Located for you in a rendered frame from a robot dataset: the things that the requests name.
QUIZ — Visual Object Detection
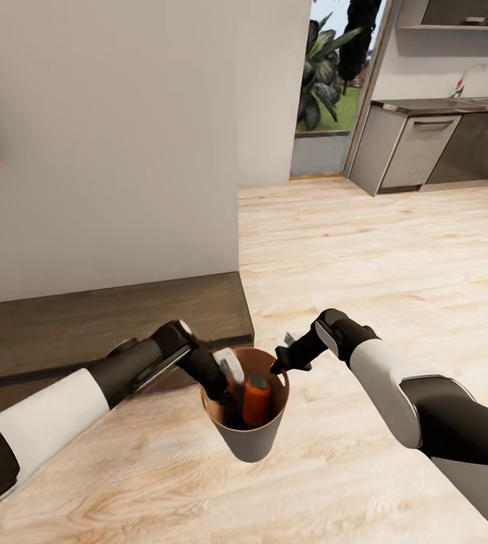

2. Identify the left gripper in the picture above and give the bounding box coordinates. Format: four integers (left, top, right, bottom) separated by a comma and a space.
193, 351, 239, 410

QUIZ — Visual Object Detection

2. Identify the can of soda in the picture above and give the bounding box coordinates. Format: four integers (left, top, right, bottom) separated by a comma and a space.
238, 375, 271, 428
227, 409, 255, 431

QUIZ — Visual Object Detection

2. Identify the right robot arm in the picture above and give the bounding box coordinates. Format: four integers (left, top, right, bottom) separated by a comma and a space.
270, 310, 488, 521

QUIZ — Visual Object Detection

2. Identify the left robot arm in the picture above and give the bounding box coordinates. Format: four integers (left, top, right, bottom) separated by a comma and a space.
0, 319, 244, 502

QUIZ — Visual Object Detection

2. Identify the trash can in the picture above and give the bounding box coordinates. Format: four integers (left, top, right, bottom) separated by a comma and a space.
200, 348, 290, 463

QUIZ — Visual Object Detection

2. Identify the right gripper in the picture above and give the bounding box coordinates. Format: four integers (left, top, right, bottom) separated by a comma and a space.
270, 338, 316, 374

